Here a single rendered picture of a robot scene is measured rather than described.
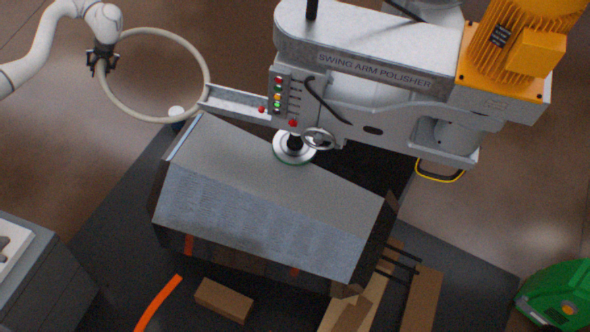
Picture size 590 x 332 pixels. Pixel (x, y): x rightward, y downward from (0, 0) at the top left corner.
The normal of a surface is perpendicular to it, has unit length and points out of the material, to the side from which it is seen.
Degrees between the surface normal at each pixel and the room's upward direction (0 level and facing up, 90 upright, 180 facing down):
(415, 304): 0
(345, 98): 4
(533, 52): 90
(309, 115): 90
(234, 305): 0
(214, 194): 45
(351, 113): 90
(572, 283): 34
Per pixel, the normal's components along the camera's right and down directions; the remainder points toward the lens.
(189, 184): -0.22, 0.20
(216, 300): 0.07, -0.50
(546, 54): -0.27, 0.83
